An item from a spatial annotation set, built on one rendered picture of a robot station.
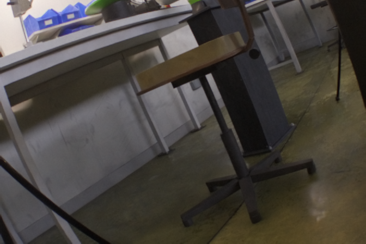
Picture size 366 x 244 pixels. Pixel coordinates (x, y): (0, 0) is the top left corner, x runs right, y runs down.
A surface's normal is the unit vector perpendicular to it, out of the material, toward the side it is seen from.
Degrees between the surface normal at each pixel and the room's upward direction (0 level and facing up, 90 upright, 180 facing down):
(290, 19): 90
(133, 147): 90
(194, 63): 90
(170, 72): 90
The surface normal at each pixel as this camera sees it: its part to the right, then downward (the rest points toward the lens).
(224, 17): 0.65, -0.22
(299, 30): -0.51, 0.30
